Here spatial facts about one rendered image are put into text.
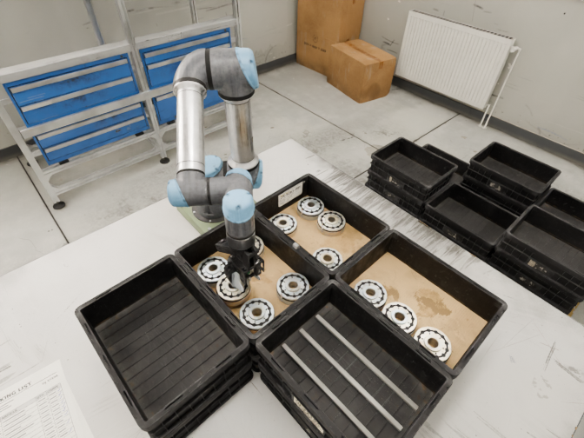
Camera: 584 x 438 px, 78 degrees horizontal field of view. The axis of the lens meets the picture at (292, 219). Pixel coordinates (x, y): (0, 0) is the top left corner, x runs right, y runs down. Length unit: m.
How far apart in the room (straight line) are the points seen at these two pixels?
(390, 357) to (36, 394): 1.01
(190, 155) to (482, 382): 1.07
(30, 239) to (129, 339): 1.84
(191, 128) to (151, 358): 0.64
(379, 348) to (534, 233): 1.28
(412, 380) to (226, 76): 0.99
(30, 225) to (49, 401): 1.85
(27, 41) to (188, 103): 2.52
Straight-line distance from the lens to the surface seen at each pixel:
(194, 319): 1.14
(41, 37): 3.53
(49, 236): 2.86
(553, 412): 1.38
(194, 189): 0.96
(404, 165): 2.30
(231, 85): 1.15
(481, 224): 2.25
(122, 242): 1.59
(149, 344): 1.14
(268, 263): 1.22
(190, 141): 1.02
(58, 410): 1.31
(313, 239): 1.30
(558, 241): 2.20
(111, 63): 2.75
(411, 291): 1.23
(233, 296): 1.10
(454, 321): 1.22
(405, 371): 1.09
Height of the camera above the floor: 1.80
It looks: 45 degrees down
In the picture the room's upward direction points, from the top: 2 degrees clockwise
